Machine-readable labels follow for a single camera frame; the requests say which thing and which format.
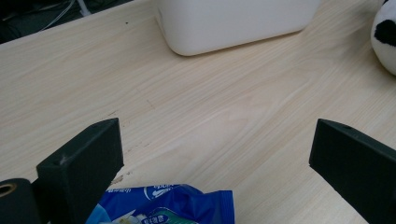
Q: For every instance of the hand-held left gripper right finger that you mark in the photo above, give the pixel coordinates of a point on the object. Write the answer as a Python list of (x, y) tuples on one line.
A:
[(358, 165)]

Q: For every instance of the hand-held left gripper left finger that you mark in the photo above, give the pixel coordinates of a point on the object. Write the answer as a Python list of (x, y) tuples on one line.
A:
[(81, 161)]

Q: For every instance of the blue wet wipes packet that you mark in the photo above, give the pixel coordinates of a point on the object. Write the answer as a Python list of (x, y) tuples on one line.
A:
[(186, 202)]

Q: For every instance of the panda plush toy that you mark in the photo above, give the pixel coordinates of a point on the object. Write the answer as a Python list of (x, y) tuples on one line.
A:
[(384, 49)]

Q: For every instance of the white plastic storage box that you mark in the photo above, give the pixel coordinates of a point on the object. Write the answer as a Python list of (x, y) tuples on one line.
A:
[(230, 21)]

